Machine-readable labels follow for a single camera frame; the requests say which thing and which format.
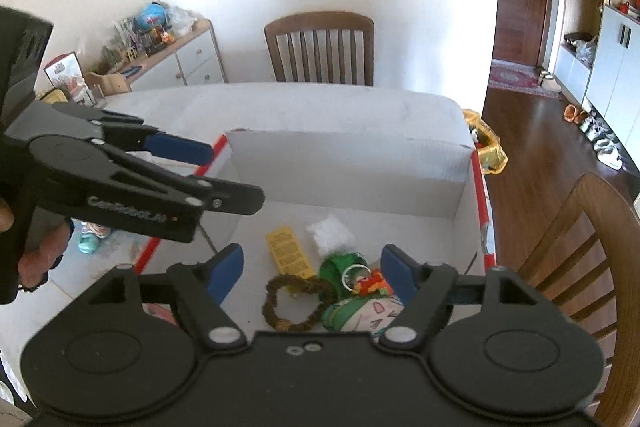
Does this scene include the red orange bead charm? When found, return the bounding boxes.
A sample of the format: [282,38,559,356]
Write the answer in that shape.
[350,269,394,298]

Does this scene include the red white snack bag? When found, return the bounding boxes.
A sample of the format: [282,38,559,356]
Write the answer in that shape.
[44,52,89,106]

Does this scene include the white slippers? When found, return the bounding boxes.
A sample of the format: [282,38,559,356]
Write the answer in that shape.
[537,67,561,90]

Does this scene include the wooden round-back chair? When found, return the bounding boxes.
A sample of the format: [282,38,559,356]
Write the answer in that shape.
[515,173,640,427]

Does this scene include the yellow bag on floor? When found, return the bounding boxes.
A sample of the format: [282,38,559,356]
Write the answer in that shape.
[462,109,509,176]

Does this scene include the blue globe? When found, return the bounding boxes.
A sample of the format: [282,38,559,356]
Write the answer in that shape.
[139,3,166,30]

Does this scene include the green plush keychain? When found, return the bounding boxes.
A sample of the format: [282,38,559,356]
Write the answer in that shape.
[318,252,372,299]

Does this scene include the small wooden stand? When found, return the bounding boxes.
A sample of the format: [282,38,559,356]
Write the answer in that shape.
[84,72,132,97]

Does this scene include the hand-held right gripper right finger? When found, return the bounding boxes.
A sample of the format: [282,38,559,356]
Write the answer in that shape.
[377,244,566,351]

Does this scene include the person's left hand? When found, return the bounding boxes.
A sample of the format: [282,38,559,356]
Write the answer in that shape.
[16,216,76,294]

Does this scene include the wooden slat-back chair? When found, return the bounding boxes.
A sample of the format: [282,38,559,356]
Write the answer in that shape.
[264,11,375,86]

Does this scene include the grey plastic bag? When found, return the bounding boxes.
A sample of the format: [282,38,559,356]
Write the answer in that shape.
[575,37,599,68]

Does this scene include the white wooden sideboard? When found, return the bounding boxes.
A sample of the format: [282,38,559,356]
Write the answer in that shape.
[85,19,226,94]

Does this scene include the row of shoes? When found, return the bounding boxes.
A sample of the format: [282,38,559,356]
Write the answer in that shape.
[580,112,624,170]

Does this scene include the brown braided ring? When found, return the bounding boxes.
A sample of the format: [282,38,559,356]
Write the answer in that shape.
[265,273,324,334]

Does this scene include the red patterned rug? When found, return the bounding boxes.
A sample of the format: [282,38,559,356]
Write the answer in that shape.
[487,59,564,100]

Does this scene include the white plastic bags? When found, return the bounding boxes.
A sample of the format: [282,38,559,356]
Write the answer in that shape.
[167,7,196,36]

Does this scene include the white cotton wad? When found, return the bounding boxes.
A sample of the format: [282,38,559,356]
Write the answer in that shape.
[306,216,357,258]

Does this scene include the red shoe box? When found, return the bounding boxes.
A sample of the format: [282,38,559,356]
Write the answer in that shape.
[131,128,501,339]

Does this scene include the yellow small box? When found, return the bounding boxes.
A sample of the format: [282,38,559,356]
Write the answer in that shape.
[265,224,319,281]

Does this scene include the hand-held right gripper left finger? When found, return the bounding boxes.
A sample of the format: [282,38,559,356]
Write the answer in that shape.
[65,243,251,351]

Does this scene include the teal small toy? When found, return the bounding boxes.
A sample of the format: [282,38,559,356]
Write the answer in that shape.
[77,222,111,256]

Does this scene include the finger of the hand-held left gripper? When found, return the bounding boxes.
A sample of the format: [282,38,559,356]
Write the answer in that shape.
[52,102,214,166]
[100,152,265,221]

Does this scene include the white wooden wall cabinet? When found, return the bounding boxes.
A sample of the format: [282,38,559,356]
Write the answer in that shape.
[550,0,640,208]

